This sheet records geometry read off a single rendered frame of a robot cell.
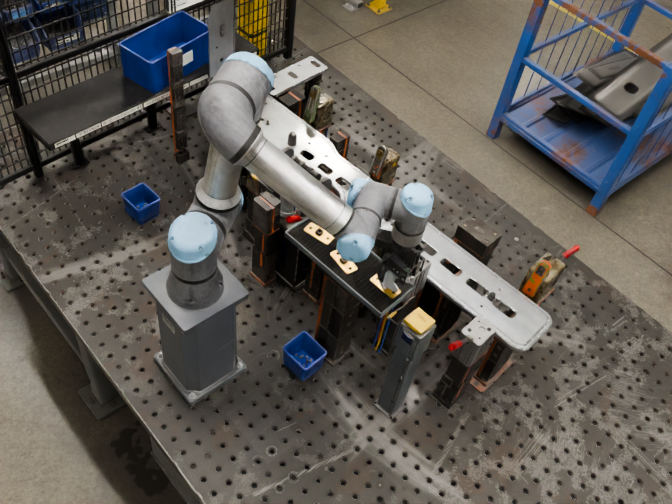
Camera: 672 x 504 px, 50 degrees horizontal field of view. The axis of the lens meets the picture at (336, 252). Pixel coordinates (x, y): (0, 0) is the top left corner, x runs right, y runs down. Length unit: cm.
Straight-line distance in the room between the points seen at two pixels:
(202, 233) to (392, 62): 313
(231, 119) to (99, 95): 123
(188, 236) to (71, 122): 91
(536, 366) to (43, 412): 187
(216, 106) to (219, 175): 30
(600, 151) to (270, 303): 242
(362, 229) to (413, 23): 369
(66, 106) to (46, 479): 135
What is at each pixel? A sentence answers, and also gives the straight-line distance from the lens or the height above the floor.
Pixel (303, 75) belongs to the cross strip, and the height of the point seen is 100.
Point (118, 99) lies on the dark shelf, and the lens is 263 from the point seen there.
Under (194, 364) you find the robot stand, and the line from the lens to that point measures 207.
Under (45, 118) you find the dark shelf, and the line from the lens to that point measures 259.
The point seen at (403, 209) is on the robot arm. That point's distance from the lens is 163.
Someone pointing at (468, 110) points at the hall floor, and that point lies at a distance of 449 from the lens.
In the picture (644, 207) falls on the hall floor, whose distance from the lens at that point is 431.
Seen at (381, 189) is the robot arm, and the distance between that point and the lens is 164.
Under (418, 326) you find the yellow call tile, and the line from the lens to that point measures 185.
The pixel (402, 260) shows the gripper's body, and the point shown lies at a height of 132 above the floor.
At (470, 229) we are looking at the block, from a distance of 230.
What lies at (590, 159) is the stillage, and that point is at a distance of 418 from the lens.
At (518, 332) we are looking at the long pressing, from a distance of 213.
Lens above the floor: 265
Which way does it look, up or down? 49 degrees down
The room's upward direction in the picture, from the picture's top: 10 degrees clockwise
